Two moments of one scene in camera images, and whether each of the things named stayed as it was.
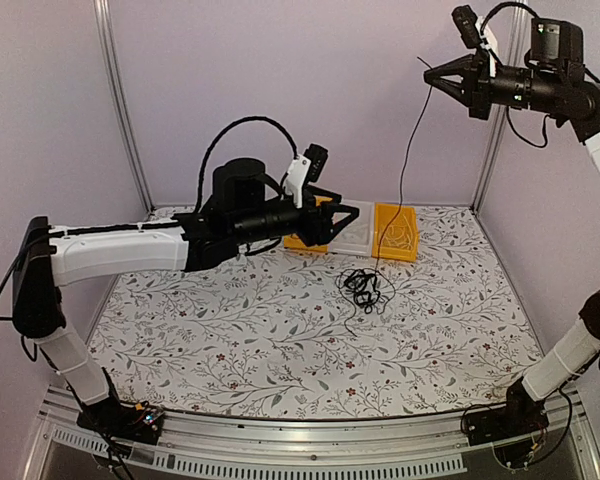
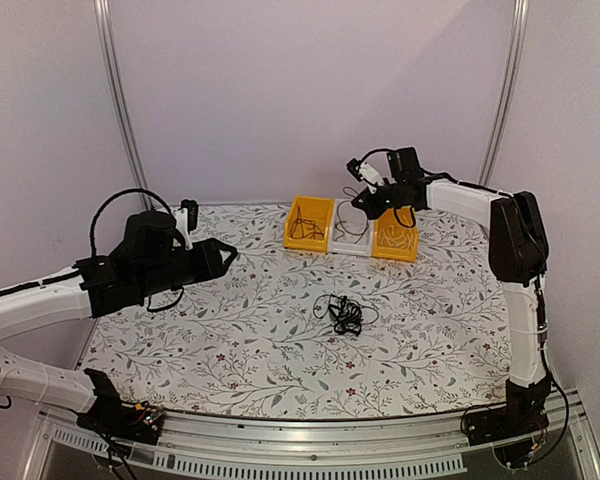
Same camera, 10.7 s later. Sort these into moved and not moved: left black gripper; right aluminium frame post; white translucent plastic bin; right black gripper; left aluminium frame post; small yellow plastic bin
Moved: right black gripper; left black gripper
Not moved: right aluminium frame post; small yellow plastic bin; left aluminium frame post; white translucent plastic bin
